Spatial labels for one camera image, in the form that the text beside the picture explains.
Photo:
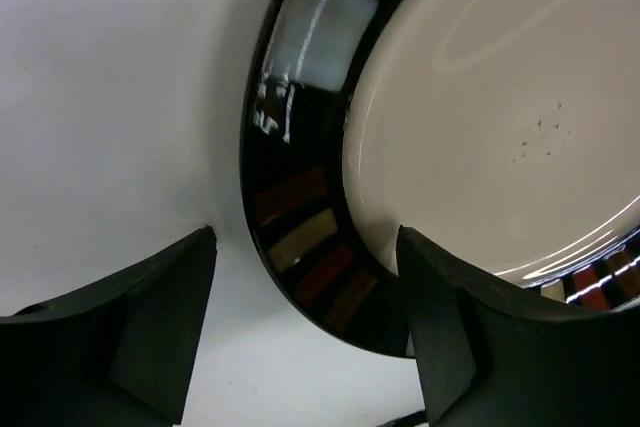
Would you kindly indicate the striped rim plate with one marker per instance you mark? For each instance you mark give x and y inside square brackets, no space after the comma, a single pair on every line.
[506,131]

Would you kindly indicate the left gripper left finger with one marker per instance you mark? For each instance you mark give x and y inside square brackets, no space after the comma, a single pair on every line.
[118,352]

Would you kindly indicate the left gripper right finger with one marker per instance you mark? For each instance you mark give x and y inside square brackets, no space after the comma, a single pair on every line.
[490,353]

